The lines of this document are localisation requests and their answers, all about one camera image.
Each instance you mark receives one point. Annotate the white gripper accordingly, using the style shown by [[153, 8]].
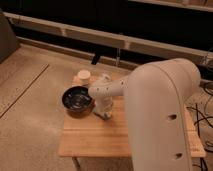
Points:
[[103, 105]]

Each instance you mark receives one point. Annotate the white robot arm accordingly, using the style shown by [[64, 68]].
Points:
[[154, 96]]

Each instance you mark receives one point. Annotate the dark blue bowl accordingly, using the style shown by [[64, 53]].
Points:
[[77, 99]]

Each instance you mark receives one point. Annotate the small white cup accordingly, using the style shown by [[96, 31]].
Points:
[[84, 77]]

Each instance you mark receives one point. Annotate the wooden table leg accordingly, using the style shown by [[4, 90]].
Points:
[[76, 163]]

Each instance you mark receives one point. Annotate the grey panel at left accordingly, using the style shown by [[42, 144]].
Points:
[[8, 40]]

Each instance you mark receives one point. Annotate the grey metal rail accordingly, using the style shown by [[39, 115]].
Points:
[[133, 44]]

